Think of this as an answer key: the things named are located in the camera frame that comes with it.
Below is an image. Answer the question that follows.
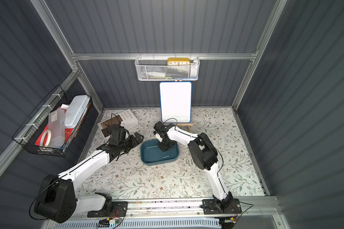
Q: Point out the teal plastic tray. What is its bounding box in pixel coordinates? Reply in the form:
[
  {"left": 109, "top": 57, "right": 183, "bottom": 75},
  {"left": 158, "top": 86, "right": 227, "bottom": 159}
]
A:
[{"left": 140, "top": 139, "right": 179, "bottom": 166}]

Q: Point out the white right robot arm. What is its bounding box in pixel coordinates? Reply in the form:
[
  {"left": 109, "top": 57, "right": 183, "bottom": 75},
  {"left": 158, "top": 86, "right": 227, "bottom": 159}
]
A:
[{"left": 153, "top": 121, "right": 233, "bottom": 212}]

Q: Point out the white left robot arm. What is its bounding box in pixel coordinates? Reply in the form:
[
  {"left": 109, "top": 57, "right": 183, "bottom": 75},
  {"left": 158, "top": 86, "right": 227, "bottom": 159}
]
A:
[{"left": 29, "top": 127, "right": 144, "bottom": 223}]

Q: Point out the translucent plastic box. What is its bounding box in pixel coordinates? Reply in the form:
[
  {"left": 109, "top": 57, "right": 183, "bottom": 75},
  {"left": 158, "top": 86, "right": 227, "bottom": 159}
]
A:
[{"left": 48, "top": 108, "right": 66, "bottom": 148}]

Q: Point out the interior design trends magazine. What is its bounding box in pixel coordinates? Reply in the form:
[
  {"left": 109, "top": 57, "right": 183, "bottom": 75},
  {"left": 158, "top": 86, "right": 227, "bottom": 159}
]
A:
[{"left": 97, "top": 109, "right": 139, "bottom": 138}]

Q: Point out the small wooden easel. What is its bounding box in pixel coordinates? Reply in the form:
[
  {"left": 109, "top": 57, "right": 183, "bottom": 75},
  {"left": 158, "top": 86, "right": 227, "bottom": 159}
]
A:
[{"left": 177, "top": 123, "right": 194, "bottom": 132}]

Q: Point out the blue framed whiteboard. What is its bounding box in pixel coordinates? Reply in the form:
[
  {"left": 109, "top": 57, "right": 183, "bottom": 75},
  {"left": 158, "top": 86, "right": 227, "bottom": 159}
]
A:
[{"left": 159, "top": 81, "right": 192, "bottom": 123}]

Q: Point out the white plastic case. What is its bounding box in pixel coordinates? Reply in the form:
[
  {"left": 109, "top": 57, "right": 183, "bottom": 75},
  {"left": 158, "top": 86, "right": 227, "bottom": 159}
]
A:
[{"left": 65, "top": 95, "right": 90, "bottom": 129}]

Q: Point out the yellow clock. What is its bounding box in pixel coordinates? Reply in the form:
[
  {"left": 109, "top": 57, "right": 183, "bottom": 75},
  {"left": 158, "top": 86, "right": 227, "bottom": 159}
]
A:
[{"left": 167, "top": 57, "right": 191, "bottom": 66}]

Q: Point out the white tape roll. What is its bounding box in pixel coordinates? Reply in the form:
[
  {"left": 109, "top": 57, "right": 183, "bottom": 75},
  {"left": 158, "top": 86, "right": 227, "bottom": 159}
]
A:
[{"left": 39, "top": 129, "right": 52, "bottom": 147}]

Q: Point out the white mesh wall basket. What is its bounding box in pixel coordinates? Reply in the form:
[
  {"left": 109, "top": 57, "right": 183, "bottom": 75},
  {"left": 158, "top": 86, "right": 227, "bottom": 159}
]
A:
[{"left": 135, "top": 58, "right": 200, "bottom": 81}]

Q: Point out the black wire wall basket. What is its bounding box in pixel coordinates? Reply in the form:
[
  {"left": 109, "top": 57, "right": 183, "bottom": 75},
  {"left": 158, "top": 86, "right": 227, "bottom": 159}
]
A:
[{"left": 12, "top": 86, "right": 92, "bottom": 157}]

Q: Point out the aluminium frame rail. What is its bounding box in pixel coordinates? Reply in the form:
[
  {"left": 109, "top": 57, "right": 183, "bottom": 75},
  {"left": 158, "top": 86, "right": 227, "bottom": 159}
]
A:
[{"left": 71, "top": 53, "right": 257, "bottom": 61}]

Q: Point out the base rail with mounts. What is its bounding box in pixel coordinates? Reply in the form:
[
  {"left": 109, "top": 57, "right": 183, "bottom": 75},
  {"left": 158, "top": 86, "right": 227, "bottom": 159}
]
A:
[{"left": 87, "top": 197, "right": 282, "bottom": 221}]

